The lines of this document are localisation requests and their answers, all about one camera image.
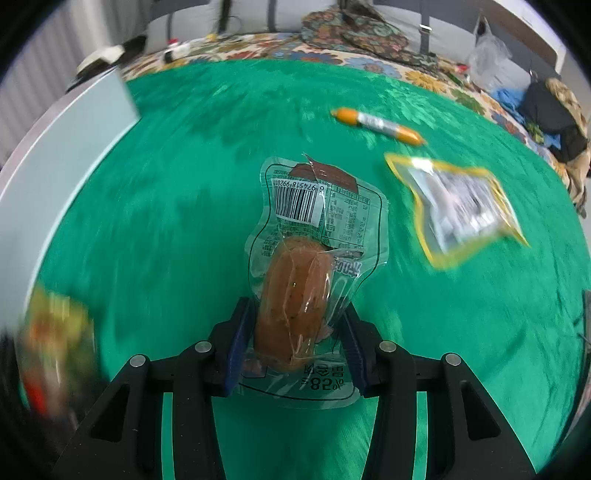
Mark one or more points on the white box with cardboard bottom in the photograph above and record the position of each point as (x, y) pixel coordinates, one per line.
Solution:
(55, 175)

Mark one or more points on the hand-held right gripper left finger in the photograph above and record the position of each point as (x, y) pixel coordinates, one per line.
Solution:
(235, 353)

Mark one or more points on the dark floral cloth pile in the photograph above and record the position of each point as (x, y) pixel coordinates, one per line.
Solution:
(355, 32)

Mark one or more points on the yellow-edged silver snack packet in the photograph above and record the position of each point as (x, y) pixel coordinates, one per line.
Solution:
(461, 212)

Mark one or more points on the green fuzzy mat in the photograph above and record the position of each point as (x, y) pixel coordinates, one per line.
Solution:
(184, 161)

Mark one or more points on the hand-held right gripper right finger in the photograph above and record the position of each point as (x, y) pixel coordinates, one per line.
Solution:
(353, 357)

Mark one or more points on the orange sausage stick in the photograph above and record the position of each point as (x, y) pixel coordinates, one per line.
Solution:
(378, 123)

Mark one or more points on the black bag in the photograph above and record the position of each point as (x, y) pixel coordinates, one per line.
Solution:
(549, 115)

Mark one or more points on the grey headboard cushion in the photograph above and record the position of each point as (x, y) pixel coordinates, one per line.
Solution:
(445, 27)
(295, 14)
(194, 14)

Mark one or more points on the clear packet with brown meat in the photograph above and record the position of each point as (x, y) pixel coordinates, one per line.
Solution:
(295, 300)

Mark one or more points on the blue cloth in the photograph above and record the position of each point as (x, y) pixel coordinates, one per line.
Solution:
(510, 101)

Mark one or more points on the yellow green snack packet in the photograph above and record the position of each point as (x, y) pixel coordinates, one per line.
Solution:
(57, 346)

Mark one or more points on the grey curtain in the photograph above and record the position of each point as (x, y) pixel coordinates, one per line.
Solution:
(32, 92)

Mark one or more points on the clear plastic bag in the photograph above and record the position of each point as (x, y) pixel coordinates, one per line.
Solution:
(489, 57)

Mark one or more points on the brown patterned cloth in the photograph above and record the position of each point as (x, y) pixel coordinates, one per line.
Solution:
(577, 175)

